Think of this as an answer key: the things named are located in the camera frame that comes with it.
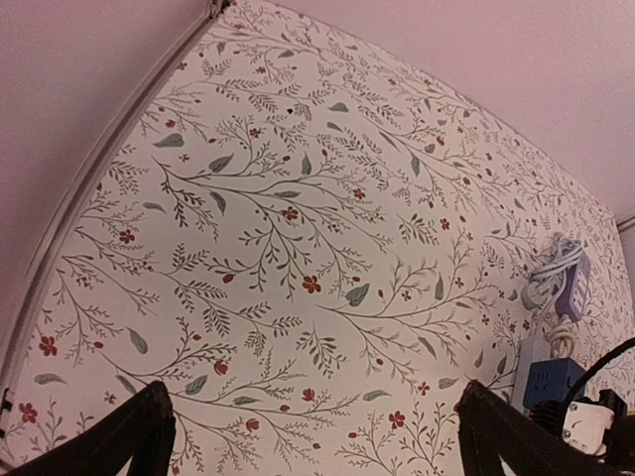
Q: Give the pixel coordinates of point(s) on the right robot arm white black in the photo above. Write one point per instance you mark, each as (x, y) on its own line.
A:
(600, 427)

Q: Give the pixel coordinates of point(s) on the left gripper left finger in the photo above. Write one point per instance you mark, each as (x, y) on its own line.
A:
(139, 435)

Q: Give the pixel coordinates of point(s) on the blue cube socket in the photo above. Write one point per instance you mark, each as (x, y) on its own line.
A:
(550, 380)

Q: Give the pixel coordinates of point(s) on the floral patterned table mat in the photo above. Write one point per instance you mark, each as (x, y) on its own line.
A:
(315, 246)

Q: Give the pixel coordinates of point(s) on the right aluminium frame post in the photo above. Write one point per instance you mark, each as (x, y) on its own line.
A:
(626, 224)

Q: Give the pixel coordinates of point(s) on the purple power strip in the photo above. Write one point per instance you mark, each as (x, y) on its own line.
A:
(572, 300)

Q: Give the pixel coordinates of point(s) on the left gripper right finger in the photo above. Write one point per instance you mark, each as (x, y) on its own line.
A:
(492, 434)

